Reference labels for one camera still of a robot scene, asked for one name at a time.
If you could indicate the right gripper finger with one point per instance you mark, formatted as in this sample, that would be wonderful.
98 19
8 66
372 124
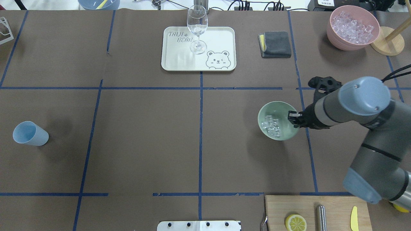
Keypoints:
296 119

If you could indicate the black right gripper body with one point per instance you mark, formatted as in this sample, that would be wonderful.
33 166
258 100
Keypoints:
308 118

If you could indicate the green ceramic bowl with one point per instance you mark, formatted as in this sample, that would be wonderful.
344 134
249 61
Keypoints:
279 110

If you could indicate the light blue plastic cup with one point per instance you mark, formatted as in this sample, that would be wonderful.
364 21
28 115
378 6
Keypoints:
29 133

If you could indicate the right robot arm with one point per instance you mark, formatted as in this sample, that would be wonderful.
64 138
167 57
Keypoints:
375 172

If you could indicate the ice cubes in green bowl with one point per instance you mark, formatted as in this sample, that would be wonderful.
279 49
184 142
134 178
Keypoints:
271 127

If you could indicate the blue bowl with fork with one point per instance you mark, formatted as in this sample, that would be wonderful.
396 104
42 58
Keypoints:
99 4

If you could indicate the grey and yellow cloth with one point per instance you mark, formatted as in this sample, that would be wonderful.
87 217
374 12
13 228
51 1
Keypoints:
274 44

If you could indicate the wooden stand with pole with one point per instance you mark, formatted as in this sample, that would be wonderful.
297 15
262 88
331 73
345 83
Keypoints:
390 42

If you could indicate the wooden cutting board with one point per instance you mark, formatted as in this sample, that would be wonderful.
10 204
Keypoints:
337 210

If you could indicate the cream bear tray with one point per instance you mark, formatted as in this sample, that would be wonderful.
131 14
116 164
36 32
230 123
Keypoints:
212 51

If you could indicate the lemon half slice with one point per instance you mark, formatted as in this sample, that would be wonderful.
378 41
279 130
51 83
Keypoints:
295 222

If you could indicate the steel muddler black cap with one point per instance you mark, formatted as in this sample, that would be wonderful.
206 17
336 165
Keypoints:
321 218

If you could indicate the yellow plastic knife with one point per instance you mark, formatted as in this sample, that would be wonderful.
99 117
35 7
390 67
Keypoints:
354 219

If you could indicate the clear wine glass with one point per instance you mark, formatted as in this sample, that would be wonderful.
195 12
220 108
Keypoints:
197 23

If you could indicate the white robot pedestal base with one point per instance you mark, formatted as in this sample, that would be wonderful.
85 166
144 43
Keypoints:
213 225

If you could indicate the white wire cup rack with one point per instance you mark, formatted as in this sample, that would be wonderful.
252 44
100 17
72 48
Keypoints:
5 31

